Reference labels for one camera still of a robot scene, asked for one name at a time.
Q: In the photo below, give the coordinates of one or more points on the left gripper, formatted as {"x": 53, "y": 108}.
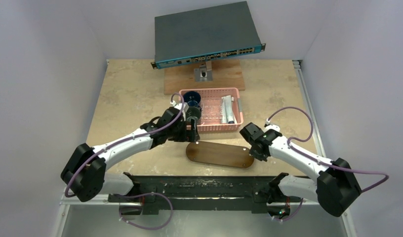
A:
{"x": 187, "y": 136}

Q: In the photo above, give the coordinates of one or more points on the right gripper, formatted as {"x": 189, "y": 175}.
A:
{"x": 255, "y": 151}

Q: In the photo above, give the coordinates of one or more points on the clear acrylic holder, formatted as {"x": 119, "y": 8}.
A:
{"x": 211, "y": 112}

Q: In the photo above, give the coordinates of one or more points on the oval wooden tray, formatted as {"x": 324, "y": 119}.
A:
{"x": 219, "y": 154}

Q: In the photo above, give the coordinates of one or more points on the pink plastic basket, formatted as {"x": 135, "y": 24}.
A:
{"x": 218, "y": 93}

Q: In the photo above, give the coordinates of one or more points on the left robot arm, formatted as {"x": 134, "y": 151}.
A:
{"x": 85, "y": 172}

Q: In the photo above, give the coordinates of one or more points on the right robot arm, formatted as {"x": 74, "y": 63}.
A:
{"x": 330, "y": 183}

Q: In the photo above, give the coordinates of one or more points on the dark green cup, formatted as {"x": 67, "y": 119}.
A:
{"x": 193, "y": 113}

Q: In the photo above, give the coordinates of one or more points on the blue cup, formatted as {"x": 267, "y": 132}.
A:
{"x": 193, "y": 99}

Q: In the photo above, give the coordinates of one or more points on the wooden base board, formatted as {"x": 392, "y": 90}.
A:
{"x": 225, "y": 73}

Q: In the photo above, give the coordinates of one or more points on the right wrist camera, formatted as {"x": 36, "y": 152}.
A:
{"x": 271, "y": 126}

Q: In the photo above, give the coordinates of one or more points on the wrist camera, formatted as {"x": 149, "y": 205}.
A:
{"x": 271, "y": 126}
{"x": 180, "y": 106}

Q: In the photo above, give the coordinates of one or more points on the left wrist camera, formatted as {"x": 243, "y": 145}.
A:
{"x": 180, "y": 106}

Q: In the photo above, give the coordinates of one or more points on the metal stand bracket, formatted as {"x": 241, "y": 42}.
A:
{"x": 203, "y": 72}

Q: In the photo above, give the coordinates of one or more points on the black base frame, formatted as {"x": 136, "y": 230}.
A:
{"x": 218, "y": 193}

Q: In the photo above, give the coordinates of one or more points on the network switch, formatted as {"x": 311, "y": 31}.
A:
{"x": 206, "y": 34}

